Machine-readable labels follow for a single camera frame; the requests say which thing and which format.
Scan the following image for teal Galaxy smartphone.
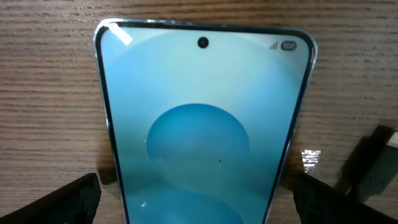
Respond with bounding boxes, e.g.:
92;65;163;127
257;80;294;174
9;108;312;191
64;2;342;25
93;18;318;223

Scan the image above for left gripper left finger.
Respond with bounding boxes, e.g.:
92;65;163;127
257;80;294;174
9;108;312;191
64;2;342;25
1;173;101;224

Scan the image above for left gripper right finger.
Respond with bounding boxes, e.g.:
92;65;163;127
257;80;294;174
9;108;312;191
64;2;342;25
293;173;397;224

